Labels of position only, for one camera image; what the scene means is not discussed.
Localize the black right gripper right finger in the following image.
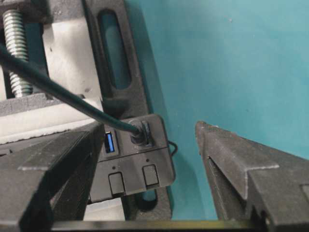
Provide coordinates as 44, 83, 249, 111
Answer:
195, 121, 309, 232

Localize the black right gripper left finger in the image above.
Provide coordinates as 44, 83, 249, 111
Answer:
0, 122, 104, 232

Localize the black USB cable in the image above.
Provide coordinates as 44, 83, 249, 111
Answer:
0, 44, 155, 148

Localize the black multiport USB hub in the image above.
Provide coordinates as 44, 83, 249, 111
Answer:
90, 114, 175, 203

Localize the black bench vise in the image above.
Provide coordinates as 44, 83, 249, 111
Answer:
0, 0, 171, 220

